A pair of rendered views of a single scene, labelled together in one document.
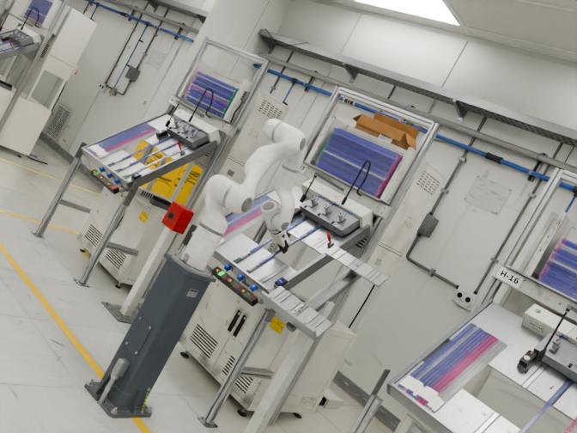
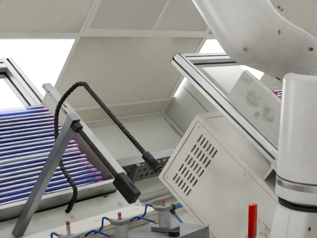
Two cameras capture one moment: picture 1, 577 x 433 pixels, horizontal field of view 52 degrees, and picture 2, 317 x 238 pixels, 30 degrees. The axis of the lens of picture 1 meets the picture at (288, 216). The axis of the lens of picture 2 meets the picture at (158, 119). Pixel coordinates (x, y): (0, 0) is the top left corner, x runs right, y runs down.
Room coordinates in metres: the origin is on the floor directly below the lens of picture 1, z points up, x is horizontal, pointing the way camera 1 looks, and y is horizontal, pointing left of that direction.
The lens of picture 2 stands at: (3.20, 0.78, 0.83)
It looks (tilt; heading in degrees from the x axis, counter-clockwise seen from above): 27 degrees up; 264
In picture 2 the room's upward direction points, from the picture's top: 43 degrees counter-clockwise
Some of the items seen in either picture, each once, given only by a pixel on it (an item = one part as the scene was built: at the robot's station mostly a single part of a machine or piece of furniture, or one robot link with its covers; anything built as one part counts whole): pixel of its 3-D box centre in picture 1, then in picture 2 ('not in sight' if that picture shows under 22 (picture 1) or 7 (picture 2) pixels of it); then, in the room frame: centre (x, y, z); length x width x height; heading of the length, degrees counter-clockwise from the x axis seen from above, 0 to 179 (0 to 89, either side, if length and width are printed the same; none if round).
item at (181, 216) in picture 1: (154, 260); not in sight; (3.70, 0.60, 0.39); 0.24 x 0.24 x 0.78; 50
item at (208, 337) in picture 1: (265, 342); not in sight; (3.59, -0.25, 0.31); 0.70 x 0.65 x 0.62; 50
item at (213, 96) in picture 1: (188, 167); not in sight; (4.54, 0.85, 0.95); 1.35 x 0.82 x 1.90; 140
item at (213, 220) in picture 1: (218, 203); not in sight; (2.64, 0.30, 1.00); 0.19 x 0.12 x 0.24; 61
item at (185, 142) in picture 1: (150, 194); not in sight; (4.38, 0.97, 0.66); 1.01 x 0.73 x 1.31; 140
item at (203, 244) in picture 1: (201, 247); not in sight; (2.63, 0.27, 0.79); 0.19 x 0.19 x 0.18
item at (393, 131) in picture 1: (394, 132); not in sight; (3.76, -0.32, 1.82); 0.68 x 0.30 x 0.20; 50
